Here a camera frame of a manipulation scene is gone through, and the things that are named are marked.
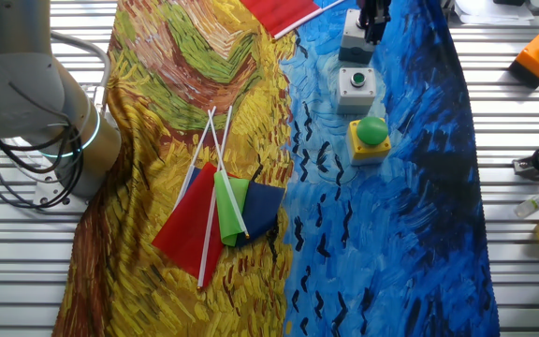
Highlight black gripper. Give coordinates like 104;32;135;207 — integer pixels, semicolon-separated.
357;0;393;46

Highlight white box red button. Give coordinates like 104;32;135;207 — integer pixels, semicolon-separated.
337;7;376;66

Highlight white box green button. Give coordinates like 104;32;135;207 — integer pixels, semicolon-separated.
335;66;378;116

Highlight yellow box green mushroom button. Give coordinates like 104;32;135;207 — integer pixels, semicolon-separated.
345;115;393;168

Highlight grey robot base conduit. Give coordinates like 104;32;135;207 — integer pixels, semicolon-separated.
46;28;112;116

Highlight large red flag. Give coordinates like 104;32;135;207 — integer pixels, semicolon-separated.
240;0;346;41

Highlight white paper sheets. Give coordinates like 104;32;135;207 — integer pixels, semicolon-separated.
451;0;538;27

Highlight orange emergency stop box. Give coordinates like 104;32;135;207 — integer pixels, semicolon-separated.
507;31;539;91

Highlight painted blue yellow cloth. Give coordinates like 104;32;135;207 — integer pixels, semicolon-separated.
51;0;503;337

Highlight small dark blue flag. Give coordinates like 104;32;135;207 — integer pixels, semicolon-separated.
172;106;286;249

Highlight small green flag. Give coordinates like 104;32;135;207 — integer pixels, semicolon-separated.
207;109;252;248

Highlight small red flag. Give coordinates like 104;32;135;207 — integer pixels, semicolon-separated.
151;104;235;292

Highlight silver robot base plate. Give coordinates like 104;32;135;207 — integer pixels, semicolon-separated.
32;177;89;212

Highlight black base cable bundle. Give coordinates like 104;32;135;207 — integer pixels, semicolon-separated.
0;83;86;211

